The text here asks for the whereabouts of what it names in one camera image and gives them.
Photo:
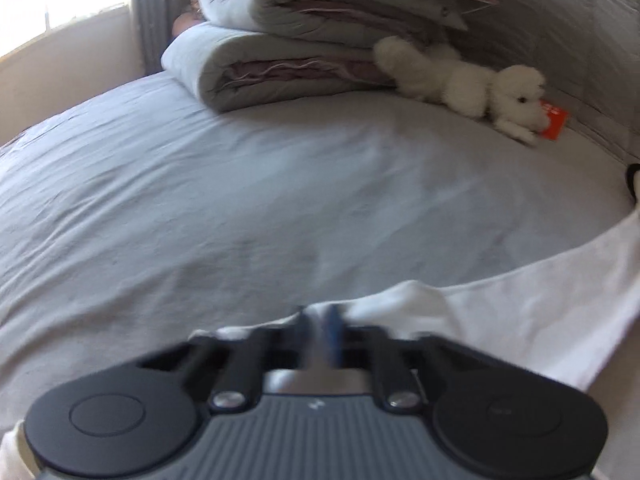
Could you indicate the grey quilted headboard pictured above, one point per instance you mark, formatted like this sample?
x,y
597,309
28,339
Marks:
x,y
560,25

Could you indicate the pink folded clothes pile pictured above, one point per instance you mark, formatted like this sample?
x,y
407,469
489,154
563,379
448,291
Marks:
x,y
186,17

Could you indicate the grey curtain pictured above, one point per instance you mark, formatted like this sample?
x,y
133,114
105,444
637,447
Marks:
x,y
150,15

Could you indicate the white plush toy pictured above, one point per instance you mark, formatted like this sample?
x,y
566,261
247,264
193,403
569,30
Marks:
x,y
465,85

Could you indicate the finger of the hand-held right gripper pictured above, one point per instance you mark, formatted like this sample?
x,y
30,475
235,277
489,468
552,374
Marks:
x,y
630,177

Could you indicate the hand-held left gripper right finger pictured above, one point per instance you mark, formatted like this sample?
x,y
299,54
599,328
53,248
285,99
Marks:
x,y
334,335

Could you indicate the red booklet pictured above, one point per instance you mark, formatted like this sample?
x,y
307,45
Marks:
x,y
554,120

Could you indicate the white printed shirt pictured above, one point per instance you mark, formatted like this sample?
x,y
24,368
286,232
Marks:
x,y
525,320

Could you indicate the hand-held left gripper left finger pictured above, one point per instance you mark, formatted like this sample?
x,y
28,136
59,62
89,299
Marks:
x,y
302,340

